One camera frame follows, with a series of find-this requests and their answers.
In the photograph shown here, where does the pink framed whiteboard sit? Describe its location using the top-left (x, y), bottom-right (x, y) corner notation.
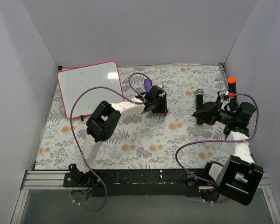
top-left (56, 61), bottom-right (126, 119)

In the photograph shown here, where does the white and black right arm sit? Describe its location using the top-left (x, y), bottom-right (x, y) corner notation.
top-left (193, 102), bottom-right (264, 206)

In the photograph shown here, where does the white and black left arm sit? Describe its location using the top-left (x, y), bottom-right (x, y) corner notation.
top-left (69, 85), bottom-right (168, 187)

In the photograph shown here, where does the floral patterned table mat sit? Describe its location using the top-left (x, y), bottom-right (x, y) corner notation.
top-left (34, 66), bottom-right (230, 170)

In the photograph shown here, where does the black microphone with grey head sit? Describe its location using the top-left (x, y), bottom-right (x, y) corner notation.
top-left (196, 89), bottom-right (204, 111)

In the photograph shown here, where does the black stick with orange tip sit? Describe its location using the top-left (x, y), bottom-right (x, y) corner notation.
top-left (228, 77), bottom-right (238, 111)

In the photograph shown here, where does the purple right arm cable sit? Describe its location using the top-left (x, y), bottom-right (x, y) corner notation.
top-left (175, 93), bottom-right (259, 203)

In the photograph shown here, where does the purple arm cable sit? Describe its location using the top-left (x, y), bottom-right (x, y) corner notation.
top-left (70, 72), bottom-right (150, 212)
top-left (175, 93), bottom-right (259, 203)

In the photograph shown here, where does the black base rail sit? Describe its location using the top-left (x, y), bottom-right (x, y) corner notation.
top-left (63, 169), bottom-right (212, 197)

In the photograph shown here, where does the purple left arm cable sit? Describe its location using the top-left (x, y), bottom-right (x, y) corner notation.
top-left (70, 72), bottom-right (150, 212)

